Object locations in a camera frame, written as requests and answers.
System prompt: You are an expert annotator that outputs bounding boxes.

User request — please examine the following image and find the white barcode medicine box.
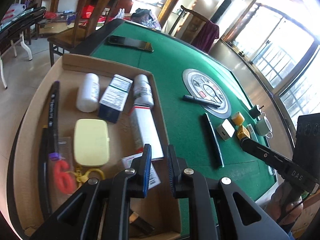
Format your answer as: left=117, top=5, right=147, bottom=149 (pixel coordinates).
left=121, top=152, right=161, bottom=189

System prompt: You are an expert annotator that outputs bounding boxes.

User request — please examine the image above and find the black gold lighter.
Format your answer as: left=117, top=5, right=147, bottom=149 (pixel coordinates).
left=129, top=209, right=155, bottom=235

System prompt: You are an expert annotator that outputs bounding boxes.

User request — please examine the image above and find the light blue tissue pack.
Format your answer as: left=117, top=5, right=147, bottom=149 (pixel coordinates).
left=246, top=124, right=259, bottom=142

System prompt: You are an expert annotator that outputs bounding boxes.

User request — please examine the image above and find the grey red carton box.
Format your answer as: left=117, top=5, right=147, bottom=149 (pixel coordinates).
left=130, top=105, right=164, bottom=160

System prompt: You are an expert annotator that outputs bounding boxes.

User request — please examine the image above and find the cream keychain case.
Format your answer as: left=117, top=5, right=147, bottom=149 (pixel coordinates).
left=73, top=119, right=110, bottom=167

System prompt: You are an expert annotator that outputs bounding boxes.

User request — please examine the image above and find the yellow cracker packet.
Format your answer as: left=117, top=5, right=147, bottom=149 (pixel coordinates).
left=236, top=125, right=251, bottom=140

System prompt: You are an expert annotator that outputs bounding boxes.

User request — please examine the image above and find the white power adapter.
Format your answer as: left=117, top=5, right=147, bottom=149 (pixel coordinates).
left=216, top=119, right=235, bottom=141

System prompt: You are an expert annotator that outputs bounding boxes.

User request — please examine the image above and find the yellow round container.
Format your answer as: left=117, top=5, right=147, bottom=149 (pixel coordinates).
left=231, top=111, right=245, bottom=126

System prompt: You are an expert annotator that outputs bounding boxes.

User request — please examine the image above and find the black marker blue cap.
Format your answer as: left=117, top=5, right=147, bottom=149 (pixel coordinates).
left=182, top=95, right=221, bottom=108

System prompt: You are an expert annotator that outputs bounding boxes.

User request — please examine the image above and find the white blue medicine box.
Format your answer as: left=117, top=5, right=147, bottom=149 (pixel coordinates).
left=98, top=74, right=133, bottom=124

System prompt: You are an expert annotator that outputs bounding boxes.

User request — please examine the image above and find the black marker purple cap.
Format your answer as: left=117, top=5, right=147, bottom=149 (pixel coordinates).
left=47, top=81, right=60, bottom=161

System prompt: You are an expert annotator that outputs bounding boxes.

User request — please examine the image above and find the white medicine bottle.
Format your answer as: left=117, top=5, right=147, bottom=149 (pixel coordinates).
left=76, top=73, right=100, bottom=113
left=133, top=74, right=154, bottom=108

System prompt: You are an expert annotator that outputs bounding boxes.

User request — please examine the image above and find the black marker yellow cap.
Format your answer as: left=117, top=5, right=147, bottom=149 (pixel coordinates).
left=37, top=126, right=52, bottom=220

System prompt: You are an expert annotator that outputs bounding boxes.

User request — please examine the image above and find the person right hand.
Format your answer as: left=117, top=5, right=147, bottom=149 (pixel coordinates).
left=265, top=180, right=304, bottom=228

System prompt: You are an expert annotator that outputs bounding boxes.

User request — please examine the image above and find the white ceramic mug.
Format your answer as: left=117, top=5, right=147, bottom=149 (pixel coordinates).
left=255, top=116, right=273, bottom=139

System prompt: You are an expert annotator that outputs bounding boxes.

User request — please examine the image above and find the dark green cylinder motor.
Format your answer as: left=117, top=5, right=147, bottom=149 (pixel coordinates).
left=249, top=105, right=264, bottom=119

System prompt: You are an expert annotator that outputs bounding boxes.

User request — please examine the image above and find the cardboard box tray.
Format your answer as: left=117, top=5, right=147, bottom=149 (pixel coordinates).
left=14, top=54, right=181, bottom=239

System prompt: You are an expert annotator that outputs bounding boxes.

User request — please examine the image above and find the round table centre control panel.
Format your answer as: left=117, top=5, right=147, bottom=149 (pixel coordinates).
left=182, top=69, right=232, bottom=119

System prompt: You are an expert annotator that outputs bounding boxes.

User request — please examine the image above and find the black smartphone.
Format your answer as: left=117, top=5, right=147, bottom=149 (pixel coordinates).
left=105, top=35, right=153, bottom=52

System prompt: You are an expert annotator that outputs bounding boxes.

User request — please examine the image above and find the wooden chair with purple cloth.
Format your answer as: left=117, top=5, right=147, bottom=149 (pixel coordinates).
left=168, top=5, right=210, bottom=44

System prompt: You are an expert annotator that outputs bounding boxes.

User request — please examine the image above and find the purple cloth on chair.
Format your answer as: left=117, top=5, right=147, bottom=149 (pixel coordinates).
left=191, top=21, right=220, bottom=53

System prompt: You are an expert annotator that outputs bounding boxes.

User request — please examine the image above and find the wooden armchair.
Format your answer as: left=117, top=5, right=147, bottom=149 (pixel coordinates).
left=47, top=0, right=132, bottom=67

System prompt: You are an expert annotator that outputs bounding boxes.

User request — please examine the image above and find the black glass side table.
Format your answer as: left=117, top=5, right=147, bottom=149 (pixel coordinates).
left=1, top=7, right=46, bottom=89

